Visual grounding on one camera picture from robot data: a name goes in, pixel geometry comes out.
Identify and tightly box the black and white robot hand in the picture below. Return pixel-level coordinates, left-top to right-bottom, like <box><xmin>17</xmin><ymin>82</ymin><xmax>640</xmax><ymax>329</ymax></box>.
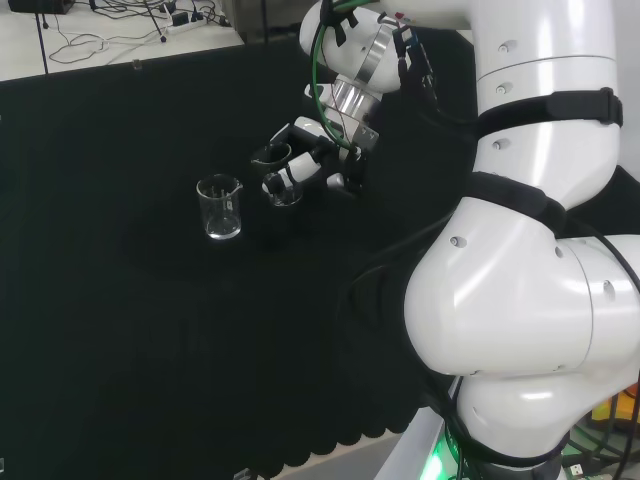
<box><xmin>259</xmin><ymin>114</ymin><xmax>384</xmax><ymax>199</ymax></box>

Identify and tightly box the clear glass graduated beaker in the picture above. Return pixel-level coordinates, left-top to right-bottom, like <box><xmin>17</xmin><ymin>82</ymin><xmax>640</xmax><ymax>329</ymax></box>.
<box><xmin>250</xmin><ymin>142</ymin><xmax>305</xmax><ymax>208</ymax></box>

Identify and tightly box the white power strip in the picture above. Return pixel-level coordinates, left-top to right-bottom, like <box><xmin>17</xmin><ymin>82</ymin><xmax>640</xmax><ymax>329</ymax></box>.
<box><xmin>166</xmin><ymin>18</ymin><xmax>207</xmax><ymax>36</ymax></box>

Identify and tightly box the black bench cloth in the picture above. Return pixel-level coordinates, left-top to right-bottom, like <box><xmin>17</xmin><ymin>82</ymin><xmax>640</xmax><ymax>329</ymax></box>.
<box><xmin>0</xmin><ymin>27</ymin><xmax>640</xmax><ymax>472</ymax></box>

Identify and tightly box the black tripod leg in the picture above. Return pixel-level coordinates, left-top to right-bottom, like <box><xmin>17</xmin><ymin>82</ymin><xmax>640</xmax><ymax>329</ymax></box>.
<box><xmin>142</xmin><ymin>0</ymin><xmax>169</xmax><ymax>45</ymax></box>

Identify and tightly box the black equipment box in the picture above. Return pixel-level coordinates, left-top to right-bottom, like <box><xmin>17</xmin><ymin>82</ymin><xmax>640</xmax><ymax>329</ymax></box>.
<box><xmin>8</xmin><ymin>0</ymin><xmax>77</xmax><ymax>16</ymax></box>

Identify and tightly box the yellow stop button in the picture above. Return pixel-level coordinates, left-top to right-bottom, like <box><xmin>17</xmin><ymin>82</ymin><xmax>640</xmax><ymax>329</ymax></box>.
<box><xmin>591</xmin><ymin>382</ymin><xmax>640</xmax><ymax>434</ymax></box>

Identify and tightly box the green cable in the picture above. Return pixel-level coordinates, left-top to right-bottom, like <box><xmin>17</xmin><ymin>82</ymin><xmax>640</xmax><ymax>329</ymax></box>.
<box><xmin>310</xmin><ymin>0</ymin><xmax>382</xmax><ymax>152</ymax></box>

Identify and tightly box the black cable bundle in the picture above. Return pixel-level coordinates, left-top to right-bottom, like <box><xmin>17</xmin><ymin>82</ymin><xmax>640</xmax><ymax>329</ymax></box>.
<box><xmin>392</xmin><ymin>27</ymin><xmax>482</xmax><ymax>126</ymax></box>

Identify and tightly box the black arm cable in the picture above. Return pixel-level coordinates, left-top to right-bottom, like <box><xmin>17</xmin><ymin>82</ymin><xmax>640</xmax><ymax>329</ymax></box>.
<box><xmin>563</xmin><ymin>219</ymin><xmax>640</xmax><ymax>297</ymax></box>

